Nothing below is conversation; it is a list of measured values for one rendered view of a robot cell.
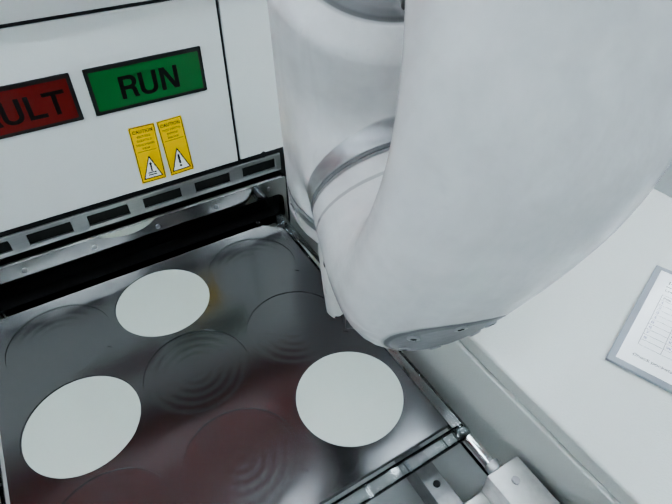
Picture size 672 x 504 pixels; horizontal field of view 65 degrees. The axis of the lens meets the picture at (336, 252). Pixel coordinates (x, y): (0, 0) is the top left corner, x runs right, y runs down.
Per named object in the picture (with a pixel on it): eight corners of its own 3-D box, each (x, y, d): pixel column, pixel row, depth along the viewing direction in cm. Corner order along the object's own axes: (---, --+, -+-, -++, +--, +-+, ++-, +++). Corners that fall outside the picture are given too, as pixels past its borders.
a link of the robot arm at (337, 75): (460, 234, 28) (411, 98, 32) (568, 47, 16) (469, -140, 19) (305, 265, 27) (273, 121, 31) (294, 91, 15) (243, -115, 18)
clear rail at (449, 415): (273, 222, 70) (273, 214, 69) (283, 219, 71) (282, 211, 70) (460, 446, 47) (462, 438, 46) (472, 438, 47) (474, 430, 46)
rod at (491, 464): (456, 439, 47) (458, 431, 46) (468, 432, 48) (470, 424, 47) (492, 483, 44) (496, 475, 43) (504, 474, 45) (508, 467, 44)
